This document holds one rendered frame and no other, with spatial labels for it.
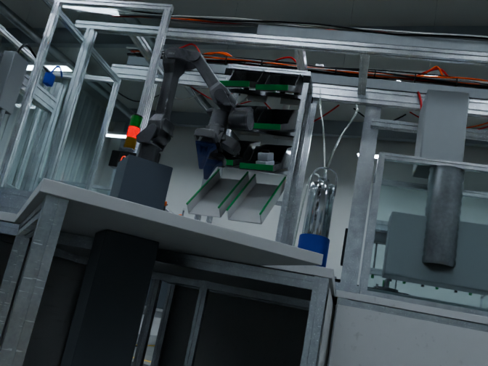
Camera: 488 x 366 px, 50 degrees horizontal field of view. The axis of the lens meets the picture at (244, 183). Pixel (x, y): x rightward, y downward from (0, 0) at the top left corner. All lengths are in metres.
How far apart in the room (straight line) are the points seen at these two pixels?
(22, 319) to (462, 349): 1.77
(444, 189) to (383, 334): 0.72
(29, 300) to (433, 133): 2.10
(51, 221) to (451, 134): 2.06
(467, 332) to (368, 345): 0.40
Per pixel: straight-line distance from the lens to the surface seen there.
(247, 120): 1.54
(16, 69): 2.98
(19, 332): 1.17
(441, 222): 2.55
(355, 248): 3.00
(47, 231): 1.16
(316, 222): 2.69
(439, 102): 2.83
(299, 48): 2.84
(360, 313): 2.37
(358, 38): 2.82
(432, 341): 2.40
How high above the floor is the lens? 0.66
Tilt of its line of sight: 14 degrees up
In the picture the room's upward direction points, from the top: 11 degrees clockwise
